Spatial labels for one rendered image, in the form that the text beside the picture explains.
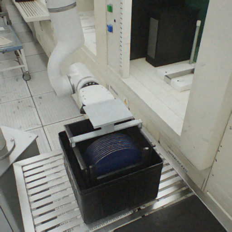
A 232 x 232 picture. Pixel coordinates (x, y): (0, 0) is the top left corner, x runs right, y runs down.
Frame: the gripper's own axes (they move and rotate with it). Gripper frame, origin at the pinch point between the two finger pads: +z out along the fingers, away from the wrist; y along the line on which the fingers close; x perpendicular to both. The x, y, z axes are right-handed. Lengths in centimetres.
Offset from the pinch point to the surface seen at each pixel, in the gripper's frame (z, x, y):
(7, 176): -22, -35, 35
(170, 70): -45, -16, -55
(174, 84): -32, -17, -49
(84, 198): 13.0, -16.6, 12.7
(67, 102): -171, -106, -20
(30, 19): -221, -28, -2
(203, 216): 29.6, -20.3, -17.1
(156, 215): 23.9, -20.3, -5.1
